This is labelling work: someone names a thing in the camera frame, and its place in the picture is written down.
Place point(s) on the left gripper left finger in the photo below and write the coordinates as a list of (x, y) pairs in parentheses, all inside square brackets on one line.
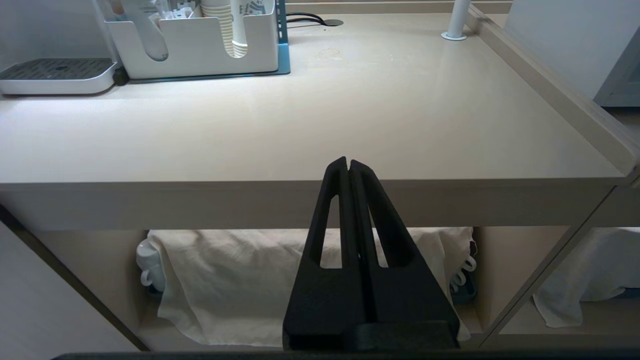
[(320, 305)]

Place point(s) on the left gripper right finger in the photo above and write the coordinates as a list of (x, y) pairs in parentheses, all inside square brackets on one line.
[(410, 305)]

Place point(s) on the white cup organizer caddy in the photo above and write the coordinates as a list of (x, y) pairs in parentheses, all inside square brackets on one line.
[(200, 47)]

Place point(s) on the white plastic cup dispenser tube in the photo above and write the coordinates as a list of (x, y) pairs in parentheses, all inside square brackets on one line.
[(145, 30)]

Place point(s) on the blue mug tray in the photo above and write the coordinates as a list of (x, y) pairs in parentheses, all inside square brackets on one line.
[(465, 294)]

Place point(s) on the white ceramic mug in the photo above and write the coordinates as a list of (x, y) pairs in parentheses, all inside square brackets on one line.
[(150, 265), (464, 272)]

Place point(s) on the large cream cloth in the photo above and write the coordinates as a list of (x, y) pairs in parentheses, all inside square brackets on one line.
[(230, 285)]

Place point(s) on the small cream cloth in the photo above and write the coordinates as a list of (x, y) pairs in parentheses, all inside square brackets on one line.
[(590, 275)]

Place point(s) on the beige shelf counter unit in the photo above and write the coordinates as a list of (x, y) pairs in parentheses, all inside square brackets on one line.
[(350, 115)]

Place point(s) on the white pole with base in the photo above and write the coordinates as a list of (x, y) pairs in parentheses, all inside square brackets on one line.
[(457, 20)]

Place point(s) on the stack of paper cups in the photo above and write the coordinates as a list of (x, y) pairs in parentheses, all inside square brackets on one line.
[(232, 25)]

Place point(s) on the coffee machine drip tray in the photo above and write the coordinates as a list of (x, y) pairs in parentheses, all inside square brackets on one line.
[(57, 75)]

